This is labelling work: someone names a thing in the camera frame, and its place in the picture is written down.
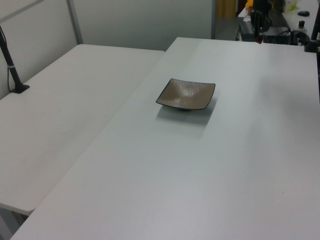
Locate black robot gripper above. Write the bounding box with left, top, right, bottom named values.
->
left=250, top=0, right=273, bottom=45

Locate square brown ceramic plate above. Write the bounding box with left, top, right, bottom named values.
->
left=155, top=78, right=217, bottom=112

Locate black power supply box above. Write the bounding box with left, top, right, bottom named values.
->
left=238, top=21, right=256, bottom=42

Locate black electronics box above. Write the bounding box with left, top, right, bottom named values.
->
left=262, top=26, right=293, bottom=45

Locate green and white box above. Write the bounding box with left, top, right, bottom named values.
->
left=283, top=0, right=299, bottom=13

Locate white side table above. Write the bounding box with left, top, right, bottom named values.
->
left=0, top=43, right=166, bottom=215

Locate grey metal partition post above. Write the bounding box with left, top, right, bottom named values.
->
left=210, top=0, right=217, bottom=40
left=65, top=0, right=84, bottom=46

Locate black clamp camera stand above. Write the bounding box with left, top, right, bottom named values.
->
left=303, top=14, right=320, bottom=53

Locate black camera stand pole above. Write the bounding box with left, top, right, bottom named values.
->
left=0, top=24, right=31, bottom=95

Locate thin black cable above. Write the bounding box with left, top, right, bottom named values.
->
left=0, top=27, right=13, bottom=93

